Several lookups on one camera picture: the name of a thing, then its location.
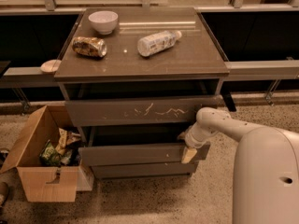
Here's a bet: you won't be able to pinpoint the white ceramic bowl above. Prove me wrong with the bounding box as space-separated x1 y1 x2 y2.
88 11 119 35

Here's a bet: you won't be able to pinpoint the green snack bag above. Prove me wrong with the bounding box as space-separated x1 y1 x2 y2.
39 141 61 166

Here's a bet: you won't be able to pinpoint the crumpled snack wrappers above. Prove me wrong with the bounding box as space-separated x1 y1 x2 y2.
55 128 81 166

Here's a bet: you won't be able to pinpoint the grey drawer cabinet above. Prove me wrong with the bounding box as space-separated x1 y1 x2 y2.
54 7 230 180

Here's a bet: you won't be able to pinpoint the white plastic bottle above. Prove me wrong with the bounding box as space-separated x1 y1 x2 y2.
137 31 182 57

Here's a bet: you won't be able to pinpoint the grey metal window ledge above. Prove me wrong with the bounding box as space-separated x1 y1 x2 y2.
0 60 299 89

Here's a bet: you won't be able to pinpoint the grey top drawer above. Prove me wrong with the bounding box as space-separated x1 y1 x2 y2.
64 95 221 127

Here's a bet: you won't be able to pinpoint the grey bottom drawer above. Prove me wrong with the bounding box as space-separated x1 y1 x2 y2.
92 161 198 179

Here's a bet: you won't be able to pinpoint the dark object at left edge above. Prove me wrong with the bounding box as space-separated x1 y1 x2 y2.
0 182 9 206

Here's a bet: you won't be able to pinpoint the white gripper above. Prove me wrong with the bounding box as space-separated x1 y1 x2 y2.
177 123 215 164

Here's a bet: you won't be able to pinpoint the cardboard box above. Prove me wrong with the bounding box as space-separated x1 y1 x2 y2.
0 105 94 203

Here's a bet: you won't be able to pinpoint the crushed metal can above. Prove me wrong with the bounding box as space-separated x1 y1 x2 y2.
72 36 107 58

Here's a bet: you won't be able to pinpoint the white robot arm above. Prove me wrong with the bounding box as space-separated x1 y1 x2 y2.
178 107 299 224

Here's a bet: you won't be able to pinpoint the grey drawer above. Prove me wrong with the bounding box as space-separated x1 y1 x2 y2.
78 125 211 167
64 95 221 127
92 161 198 179

